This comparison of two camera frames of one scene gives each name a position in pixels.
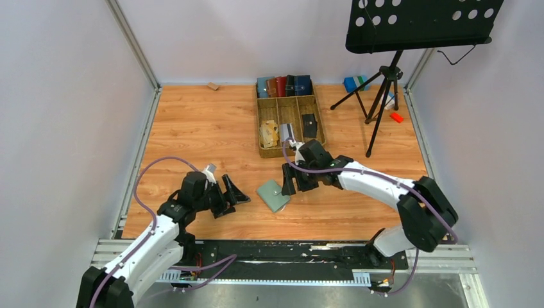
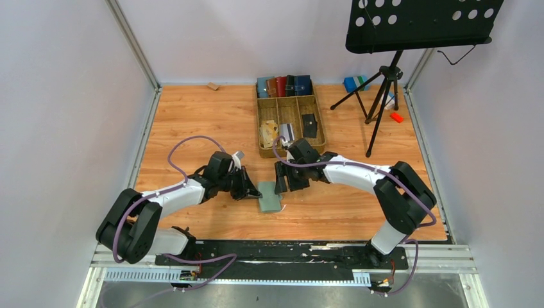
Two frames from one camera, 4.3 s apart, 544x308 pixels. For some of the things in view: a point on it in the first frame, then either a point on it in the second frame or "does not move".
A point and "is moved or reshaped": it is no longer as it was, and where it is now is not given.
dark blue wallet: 303,85 does not move
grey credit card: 287,131 does not move
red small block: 396,117 does not move
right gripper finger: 289,173 → 280,171
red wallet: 281,86 does not move
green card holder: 271,193 is moved or reshaped
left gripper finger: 235,195 → 249,188
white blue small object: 390,98 does not move
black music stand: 379,26 does not move
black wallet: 290,85 does not move
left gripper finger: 219,202 → 238,190
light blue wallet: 261,86 does not move
